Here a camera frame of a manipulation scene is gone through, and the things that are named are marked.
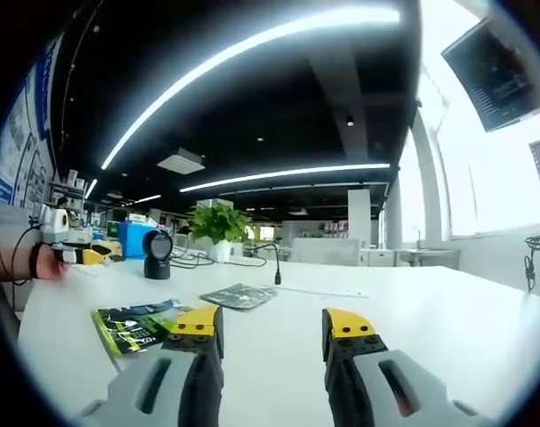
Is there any dark hanging monitor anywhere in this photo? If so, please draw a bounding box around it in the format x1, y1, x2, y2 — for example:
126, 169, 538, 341
441, 16, 540, 133

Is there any long curved ceiling light strip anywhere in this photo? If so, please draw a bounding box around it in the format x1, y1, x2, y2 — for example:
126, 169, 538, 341
100, 6, 402, 171

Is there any straight ceiling light strip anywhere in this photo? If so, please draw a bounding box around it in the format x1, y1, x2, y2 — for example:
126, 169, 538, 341
179, 162, 391, 194

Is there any ceiling air conditioner panel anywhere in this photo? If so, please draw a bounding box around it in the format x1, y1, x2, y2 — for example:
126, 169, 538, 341
157, 148, 207, 174

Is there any person's left hand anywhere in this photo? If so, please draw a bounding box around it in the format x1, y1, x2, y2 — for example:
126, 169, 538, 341
31, 242, 73, 281

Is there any black gooseneck cable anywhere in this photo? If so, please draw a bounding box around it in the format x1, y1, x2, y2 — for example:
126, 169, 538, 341
245, 243, 285, 286

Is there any wall shelf with boxes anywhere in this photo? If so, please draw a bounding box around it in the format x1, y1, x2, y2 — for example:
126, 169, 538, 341
49, 171, 88, 210

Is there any blue white wall poster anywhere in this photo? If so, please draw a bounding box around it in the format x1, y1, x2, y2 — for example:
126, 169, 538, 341
0, 35, 60, 210

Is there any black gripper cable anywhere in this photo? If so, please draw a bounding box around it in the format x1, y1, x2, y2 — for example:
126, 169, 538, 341
10, 224, 44, 286

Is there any black barcode scanner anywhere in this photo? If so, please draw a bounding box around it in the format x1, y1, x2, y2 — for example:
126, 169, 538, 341
142, 229, 175, 280

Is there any black hanging cable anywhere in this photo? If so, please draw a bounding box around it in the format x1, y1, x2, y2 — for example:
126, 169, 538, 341
523, 246, 536, 294

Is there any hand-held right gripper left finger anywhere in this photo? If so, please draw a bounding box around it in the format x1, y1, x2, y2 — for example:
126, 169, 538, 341
76, 304, 226, 427

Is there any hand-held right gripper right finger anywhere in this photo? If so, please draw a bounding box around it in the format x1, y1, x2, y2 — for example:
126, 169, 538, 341
321, 307, 488, 427

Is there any blue plastic bin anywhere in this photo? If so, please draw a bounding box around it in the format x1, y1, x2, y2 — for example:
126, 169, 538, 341
117, 221, 154, 258

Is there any silver foil snack packet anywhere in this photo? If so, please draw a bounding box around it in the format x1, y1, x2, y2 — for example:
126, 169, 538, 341
199, 282, 279, 315

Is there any white table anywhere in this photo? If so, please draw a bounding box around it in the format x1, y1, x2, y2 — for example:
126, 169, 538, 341
18, 260, 540, 423

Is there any white low cabinet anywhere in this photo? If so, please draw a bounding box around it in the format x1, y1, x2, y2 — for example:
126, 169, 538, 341
360, 247, 398, 267

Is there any potted green plant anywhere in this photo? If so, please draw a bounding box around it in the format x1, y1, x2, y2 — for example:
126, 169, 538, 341
187, 202, 253, 262

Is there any white partition screen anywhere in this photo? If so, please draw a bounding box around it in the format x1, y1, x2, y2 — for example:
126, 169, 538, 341
291, 237, 362, 267

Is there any steel sink with faucet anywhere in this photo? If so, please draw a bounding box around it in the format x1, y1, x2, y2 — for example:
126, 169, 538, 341
396, 226, 461, 268

